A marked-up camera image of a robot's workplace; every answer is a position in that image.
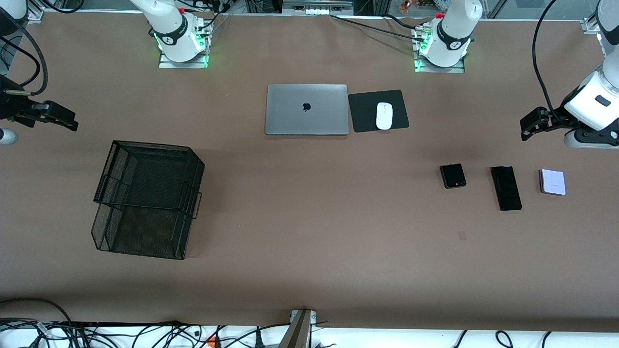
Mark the black mesh two-tier tray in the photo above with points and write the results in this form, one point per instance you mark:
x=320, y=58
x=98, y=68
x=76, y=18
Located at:
x=169, y=237

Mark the white computer mouse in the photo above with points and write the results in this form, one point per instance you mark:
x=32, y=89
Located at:
x=384, y=116

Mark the silver closed laptop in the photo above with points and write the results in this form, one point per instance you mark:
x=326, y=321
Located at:
x=290, y=113

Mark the black mouse pad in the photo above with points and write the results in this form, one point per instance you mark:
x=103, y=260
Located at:
x=362, y=111

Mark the lavender white flip phone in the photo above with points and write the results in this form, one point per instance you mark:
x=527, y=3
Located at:
x=552, y=182

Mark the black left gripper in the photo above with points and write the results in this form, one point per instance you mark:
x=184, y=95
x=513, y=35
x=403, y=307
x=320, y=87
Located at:
x=556, y=119

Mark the long black smartphone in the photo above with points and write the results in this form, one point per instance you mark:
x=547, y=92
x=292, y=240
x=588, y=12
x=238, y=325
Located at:
x=506, y=188

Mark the small black flip phone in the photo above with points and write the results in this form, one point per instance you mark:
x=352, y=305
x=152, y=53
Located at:
x=453, y=175

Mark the aluminium frame profile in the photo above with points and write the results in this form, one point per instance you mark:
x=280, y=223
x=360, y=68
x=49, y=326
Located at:
x=35, y=12
x=591, y=24

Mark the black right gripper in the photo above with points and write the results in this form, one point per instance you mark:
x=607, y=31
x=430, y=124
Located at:
x=10, y=104

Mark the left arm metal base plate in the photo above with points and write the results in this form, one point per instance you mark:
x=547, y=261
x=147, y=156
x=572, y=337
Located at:
x=425, y=70

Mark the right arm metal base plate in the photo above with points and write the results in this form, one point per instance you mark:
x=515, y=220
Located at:
x=169, y=65

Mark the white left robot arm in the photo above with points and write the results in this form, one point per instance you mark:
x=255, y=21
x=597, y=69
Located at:
x=452, y=29

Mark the grey metal camera mount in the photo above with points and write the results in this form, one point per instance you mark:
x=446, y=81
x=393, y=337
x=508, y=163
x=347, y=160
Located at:
x=297, y=333

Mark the grey metal connector panel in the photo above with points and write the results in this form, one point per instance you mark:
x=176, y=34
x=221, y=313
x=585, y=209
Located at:
x=316, y=6

